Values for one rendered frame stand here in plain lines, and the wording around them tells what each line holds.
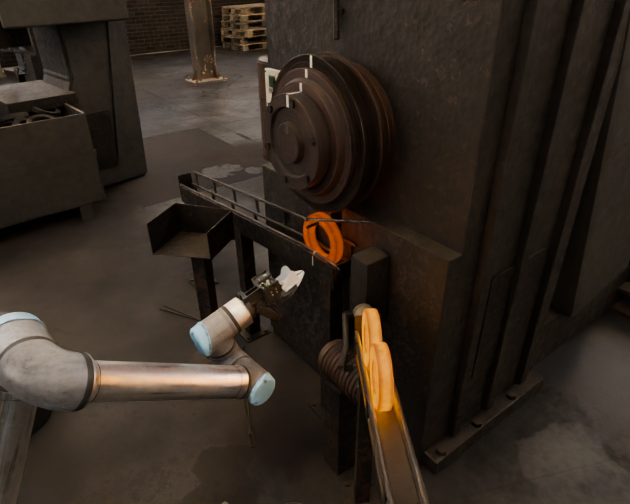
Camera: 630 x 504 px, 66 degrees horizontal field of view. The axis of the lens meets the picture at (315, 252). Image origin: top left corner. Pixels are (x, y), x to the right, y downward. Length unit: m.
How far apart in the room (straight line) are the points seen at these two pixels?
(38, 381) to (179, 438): 1.08
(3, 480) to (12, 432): 0.12
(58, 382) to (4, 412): 0.19
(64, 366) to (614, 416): 2.00
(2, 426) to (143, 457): 0.89
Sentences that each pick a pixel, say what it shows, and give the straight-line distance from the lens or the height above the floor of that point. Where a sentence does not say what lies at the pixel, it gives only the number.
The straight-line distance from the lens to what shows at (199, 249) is 1.98.
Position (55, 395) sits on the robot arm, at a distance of 1.07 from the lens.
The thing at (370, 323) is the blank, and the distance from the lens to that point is 1.25.
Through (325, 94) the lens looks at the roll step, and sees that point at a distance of 1.39.
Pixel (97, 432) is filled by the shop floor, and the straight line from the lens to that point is 2.20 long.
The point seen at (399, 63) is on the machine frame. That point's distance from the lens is 1.42.
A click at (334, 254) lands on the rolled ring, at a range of 1.62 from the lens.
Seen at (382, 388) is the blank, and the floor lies 0.76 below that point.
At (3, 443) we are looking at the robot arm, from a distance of 1.27.
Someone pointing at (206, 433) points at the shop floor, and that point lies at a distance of 2.06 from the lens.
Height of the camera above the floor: 1.56
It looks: 30 degrees down
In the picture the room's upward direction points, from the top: 1 degrees counter-clockwise
